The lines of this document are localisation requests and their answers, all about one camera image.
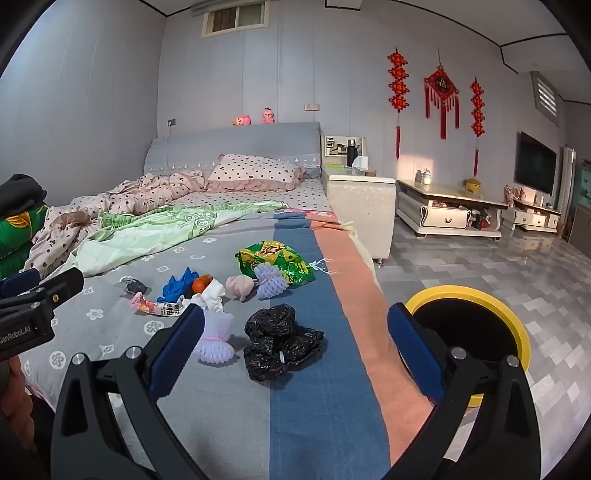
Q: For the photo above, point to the green patterned cloth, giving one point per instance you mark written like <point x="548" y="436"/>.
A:
<point x="16" y="230"/>

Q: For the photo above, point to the black wall television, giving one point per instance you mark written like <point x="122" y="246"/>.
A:
<point x="535" y="161"/>

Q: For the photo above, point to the red diamond knot decoration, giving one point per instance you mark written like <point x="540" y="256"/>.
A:
<point x="441" y="85"/>

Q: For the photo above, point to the white bedside shelf unit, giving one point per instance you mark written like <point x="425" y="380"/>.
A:
<point x="332" y="159"/>

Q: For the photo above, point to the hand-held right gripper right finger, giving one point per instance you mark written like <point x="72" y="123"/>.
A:
<point x="415" y="350"/>

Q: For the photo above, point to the white foam fruit net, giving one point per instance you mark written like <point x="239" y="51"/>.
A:
<point x="214" y="341"/>

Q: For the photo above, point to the black folded cloth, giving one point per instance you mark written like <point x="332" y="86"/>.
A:
<point x="21" y="194"/>

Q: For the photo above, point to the green snack bag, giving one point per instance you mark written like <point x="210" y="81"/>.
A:
<point x="286" y="263"/>

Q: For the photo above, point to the white television cabinet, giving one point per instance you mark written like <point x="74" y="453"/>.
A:
<point x="531" y="219"/>

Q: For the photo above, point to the white bedside cabinet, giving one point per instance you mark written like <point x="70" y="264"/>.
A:
<point x="360" y="212"/>

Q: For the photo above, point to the small white bottle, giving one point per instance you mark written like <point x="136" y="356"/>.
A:
<point x="427" y="176"/>

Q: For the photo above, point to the pink cloth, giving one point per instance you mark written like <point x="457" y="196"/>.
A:
<point x="240" y="286"/>

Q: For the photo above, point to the pink floral sheet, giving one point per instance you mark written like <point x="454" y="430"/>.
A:
<point x="300" y="213"/>

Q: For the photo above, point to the black plastic bag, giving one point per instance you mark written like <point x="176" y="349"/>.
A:
<point x="277" y="341"/>

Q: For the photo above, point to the yellow rimmed black trash bin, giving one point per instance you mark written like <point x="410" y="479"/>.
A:
<point x="466" y="332"/>

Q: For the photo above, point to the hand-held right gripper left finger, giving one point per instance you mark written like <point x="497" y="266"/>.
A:
<point x="178" y="350"/>

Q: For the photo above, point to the black thermos bottle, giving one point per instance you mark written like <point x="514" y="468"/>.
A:
<point x="352" y="154"/>

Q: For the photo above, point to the pink dotted pillow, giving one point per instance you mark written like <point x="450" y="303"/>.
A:
<point x="254" y="173"/>

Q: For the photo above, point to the grey low cabinet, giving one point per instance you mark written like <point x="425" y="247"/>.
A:
<point x="581" y="226"/>

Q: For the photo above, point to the white standing air conditioner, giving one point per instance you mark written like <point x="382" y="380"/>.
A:
<point x="567" y="184"/>

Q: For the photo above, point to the glass fish tank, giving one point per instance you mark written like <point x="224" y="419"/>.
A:
<point x="584" y="184"/>

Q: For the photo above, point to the small high window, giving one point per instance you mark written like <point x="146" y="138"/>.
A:
<point x="226" y="18"/>

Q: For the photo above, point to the white tissue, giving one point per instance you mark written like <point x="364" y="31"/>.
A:
<point x="214" y="294"/>

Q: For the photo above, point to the pink white snack wrapper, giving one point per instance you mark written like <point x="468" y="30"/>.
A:
<point x="159" y="308"/>

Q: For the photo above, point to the grey upholstered bed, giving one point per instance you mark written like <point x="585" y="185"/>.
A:
<point x="231" y="138"/>

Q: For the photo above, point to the purple foam fruit net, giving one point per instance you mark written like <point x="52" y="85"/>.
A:
<point x="270" y="281"/>

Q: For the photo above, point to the small dark grey scrap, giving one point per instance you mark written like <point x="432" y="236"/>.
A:
<point x="136" y="287"/>

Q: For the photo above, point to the light green patterned quilt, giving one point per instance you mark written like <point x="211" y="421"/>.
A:
<point x="152" y="230"/>

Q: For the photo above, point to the person's left hand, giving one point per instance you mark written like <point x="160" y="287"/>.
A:
<point x="11" y="385"/>

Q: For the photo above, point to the blue rubber glove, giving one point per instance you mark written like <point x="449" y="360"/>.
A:
<point x="178" y="286"/>

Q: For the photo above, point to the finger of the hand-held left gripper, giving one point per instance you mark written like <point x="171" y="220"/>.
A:
<point x="21" y="281"/>
<point x="60" y="285"/>

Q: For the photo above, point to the white coffee table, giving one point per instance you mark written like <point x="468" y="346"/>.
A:
<point x="443" y="217"/>

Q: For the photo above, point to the louvred wall window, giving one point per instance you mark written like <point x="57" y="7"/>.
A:
<point x="545" y="99"/>

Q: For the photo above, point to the long red knot decoration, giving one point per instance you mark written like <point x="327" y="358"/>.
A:
<point x="398" y="74"/>
<point x="477" y="106"/>

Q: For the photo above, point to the pink dotted duvet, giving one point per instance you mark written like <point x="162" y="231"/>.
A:
<point x="138" y="194"/>

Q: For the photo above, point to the pink plush toy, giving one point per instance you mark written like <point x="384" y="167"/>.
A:
<point x="268" y="116"/>
<point x="244" y="120"/>

